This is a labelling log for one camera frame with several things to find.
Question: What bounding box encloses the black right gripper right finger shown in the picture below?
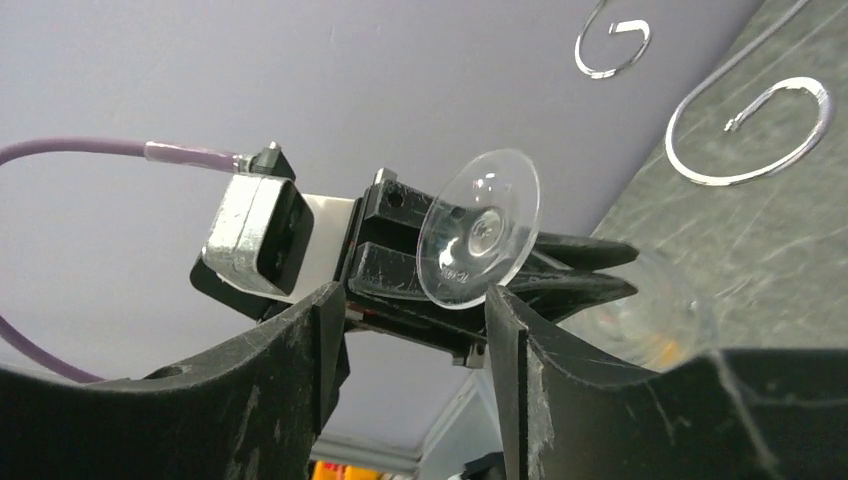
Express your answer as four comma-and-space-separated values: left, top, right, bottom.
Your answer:
485, 287, 847, 479

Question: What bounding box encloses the clear wine glass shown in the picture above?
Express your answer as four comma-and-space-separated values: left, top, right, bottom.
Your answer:
416, 149, 715, 371

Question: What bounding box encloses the chrome wine glass rack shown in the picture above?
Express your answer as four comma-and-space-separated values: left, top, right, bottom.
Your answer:
573, 0, 836, 187

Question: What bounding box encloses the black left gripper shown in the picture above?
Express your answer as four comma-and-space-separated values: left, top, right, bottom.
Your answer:
190, 178, 639, 368

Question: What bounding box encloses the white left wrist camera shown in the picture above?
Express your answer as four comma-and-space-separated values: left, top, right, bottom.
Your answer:
200, 174, 317, 299

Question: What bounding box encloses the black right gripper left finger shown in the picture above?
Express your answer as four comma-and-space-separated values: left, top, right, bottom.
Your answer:
1, 282, 346, 479

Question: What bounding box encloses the orange plastic goblet near shelf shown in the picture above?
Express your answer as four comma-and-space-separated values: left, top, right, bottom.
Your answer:
311, 461, 383, 480

